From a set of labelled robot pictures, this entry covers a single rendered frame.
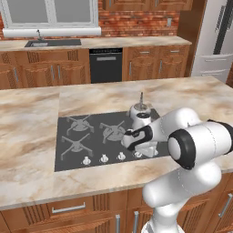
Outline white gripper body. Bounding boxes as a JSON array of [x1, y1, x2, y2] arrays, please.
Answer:
[[135, 141, 159, 158]]

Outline white and silver kettle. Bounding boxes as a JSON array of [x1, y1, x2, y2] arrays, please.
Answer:
[[128, 91, 153, 132]]

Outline dark grey gas hob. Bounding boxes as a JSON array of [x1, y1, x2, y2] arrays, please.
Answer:
[[54, 107, 171, 173]]

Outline wooden cupboard door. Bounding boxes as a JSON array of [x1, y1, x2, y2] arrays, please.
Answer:
[[125, 187, 158, 233], [35, 210, 128, 233], [181, 174, 233, 233]]

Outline wooden drawer front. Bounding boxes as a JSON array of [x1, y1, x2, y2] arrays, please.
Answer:
[[0, 189, 129, 228]]

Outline wooden cupboard run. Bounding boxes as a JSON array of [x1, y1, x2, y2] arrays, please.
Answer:
[[121, 44, 191, 82], [0, 48, 92, 91]]

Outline black dishwasher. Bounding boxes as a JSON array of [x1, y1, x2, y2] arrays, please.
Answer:
[[88, 47, 124, 85]]

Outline silver fridge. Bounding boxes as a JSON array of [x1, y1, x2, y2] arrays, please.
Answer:
[[190, 0, 233, 86]]

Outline dark sink basin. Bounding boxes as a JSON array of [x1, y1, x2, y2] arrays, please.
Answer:
[[24, 38, 83, 48]]

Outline silver tap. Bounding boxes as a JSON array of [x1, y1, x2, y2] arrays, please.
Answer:
[[35, 28, 45, 41]]

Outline white framed window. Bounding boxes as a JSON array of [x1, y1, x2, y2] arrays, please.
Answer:
[[0, 0, 102, 39]]

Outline silver cupboard door handle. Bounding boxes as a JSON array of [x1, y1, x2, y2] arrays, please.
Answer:
[[115, 213, 122, 233], [218, 192, 233, 219], [132, 210, 140, 233]]

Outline silver drawer handle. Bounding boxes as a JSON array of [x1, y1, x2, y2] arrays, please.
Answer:
[[51, 202, 87, 215]]

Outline wooden wall cupboards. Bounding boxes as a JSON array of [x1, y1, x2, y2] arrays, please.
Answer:
[[102, 0, 194, 13]]

